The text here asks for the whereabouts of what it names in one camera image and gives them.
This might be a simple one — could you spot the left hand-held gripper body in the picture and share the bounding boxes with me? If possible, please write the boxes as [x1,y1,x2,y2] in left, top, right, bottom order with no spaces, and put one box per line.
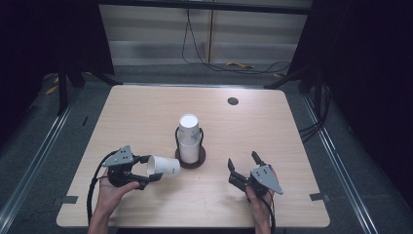
[101,144,151,191]

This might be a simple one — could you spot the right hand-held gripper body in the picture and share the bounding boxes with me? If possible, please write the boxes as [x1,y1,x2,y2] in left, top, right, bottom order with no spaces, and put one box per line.
[228,165,284,197]

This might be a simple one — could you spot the single white paper cup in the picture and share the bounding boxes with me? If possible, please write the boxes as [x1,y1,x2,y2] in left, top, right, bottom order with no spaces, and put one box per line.
[145,155,181,178]

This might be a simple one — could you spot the black cup holder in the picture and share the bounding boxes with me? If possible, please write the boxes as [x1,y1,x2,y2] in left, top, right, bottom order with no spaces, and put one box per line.
[174,126,207,170]

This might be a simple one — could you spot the stack of white paper cups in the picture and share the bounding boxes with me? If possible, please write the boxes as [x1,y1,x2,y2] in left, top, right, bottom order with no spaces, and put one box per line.
[177,113,203,165]

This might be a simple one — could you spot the person's right hand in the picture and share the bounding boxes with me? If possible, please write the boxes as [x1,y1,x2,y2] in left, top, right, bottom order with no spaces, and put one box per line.
[245,187,281,224]

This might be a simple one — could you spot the person's left hand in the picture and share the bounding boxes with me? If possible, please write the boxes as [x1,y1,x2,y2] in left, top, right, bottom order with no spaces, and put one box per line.
[96,177,140,213]

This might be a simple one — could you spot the black metal stand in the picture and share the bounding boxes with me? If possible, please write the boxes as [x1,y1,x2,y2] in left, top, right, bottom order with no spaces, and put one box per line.
[263,66,314,91]
[56,64,123,117]

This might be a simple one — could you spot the long yellow tape strip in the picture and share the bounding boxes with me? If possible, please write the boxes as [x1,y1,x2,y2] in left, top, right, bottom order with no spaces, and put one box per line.
[226,61,255,70]

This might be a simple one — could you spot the black curtain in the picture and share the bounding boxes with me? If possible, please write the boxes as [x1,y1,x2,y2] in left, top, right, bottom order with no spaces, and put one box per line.
[286,0,413,209]
[0,0,115,145]

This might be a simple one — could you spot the black horizontal bar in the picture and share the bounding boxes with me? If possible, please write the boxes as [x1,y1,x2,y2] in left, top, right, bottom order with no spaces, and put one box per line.
[96,0,314,16]

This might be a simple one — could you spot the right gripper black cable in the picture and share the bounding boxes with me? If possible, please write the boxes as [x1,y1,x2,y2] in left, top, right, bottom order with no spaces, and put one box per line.
[259,191,277,234]

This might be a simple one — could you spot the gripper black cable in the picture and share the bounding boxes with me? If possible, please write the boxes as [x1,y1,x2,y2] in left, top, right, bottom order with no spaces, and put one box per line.
[86,149,120,226]
[259,191,277,234]

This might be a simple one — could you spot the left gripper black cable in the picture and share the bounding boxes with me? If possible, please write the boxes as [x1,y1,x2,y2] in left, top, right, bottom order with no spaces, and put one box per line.
[86,149,120,226]

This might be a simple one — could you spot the black cable bundle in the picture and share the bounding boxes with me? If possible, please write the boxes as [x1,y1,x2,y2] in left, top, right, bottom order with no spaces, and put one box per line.
[298,82,333,142]

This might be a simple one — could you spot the metal floor rail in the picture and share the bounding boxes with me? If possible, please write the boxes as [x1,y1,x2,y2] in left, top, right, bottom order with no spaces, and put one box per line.
[301,94,380,234]
[0,97,76,226]

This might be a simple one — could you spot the black hanging wall cable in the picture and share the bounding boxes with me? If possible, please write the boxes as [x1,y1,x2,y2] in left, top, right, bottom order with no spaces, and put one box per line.
[181,8,292,75]

